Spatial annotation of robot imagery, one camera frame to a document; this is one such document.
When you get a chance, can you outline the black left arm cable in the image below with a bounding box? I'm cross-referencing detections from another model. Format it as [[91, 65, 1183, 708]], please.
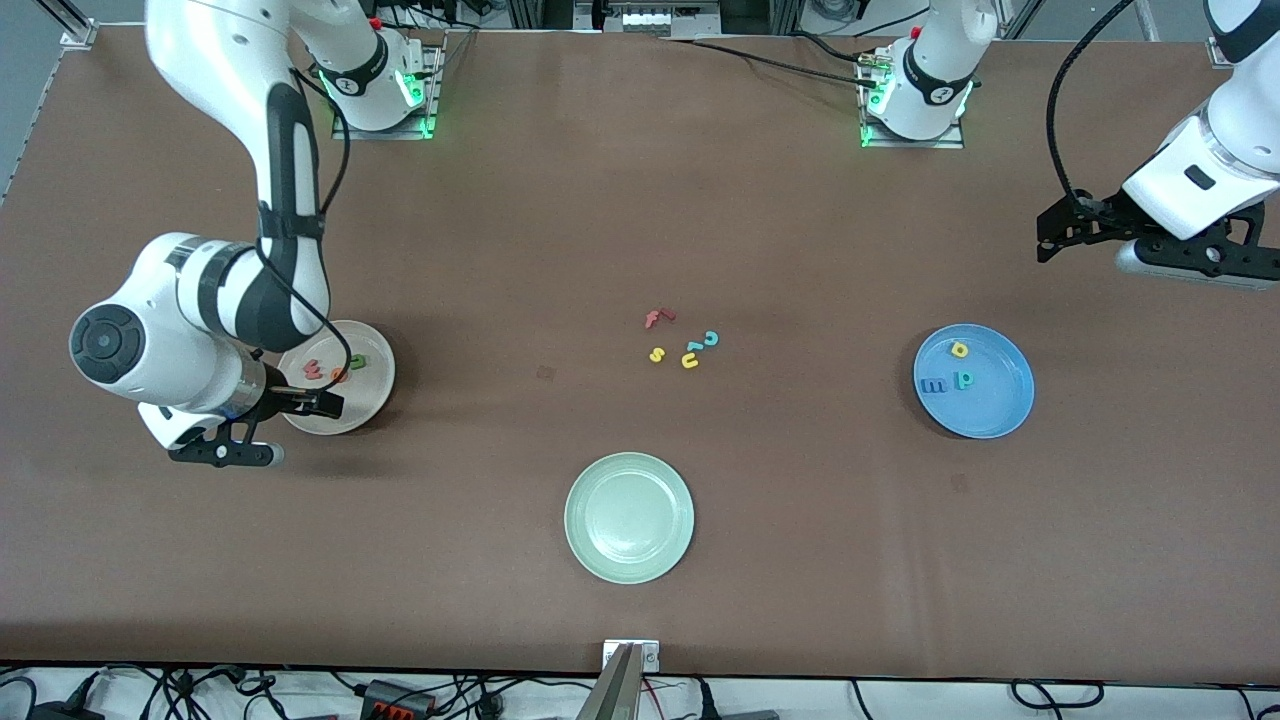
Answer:
[[1044, 0, 1139, 204]]

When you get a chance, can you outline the long black table cable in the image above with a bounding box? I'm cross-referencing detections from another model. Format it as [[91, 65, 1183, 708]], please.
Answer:
[[655, 36, 886, 89]]

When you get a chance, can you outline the short black table cable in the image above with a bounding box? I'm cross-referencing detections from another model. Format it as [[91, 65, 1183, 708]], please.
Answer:
[[792, 30, 866, 63]]

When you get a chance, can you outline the grey electrical box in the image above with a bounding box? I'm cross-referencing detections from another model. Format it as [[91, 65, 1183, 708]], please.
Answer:
[[600, 0, 723, 39]]

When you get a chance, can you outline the blue plate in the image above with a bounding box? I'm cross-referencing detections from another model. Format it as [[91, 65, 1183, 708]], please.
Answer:
[[912, 322, 1036, 440]]

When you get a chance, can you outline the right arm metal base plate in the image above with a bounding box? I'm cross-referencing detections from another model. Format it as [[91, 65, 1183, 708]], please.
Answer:
[[331, 44, 440, 142]]

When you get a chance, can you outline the silver table edge bracket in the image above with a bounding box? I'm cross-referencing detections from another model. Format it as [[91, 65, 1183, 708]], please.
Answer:
[[603, 640, 661, 673]]

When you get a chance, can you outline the beige brown plate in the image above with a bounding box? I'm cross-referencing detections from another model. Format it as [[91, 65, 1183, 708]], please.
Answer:
[[276, 319, 397, 437]]

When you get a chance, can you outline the pale green plate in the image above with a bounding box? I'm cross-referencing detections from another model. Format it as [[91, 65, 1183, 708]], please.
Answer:
[[563, 451, 696, 586]]

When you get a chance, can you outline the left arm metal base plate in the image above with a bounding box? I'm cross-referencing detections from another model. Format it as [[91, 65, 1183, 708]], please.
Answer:
[[859, 48, 967, 151]]

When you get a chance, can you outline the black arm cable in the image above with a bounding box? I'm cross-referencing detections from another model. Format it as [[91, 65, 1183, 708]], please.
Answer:
[[255, 65, 356, 393], [1044, 0, 1139, 204]]

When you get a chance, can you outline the black orange power strip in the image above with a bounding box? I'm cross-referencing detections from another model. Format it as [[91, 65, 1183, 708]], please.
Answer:
[[360, 680, 437, 719]]

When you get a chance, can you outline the grey metal mounting pole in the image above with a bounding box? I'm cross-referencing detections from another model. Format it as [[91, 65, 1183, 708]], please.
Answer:
[[575, 643, 643, 720]]

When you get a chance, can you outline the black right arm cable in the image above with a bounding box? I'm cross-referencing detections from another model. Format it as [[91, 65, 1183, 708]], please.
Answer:
[[255, 65, 356, 393]]

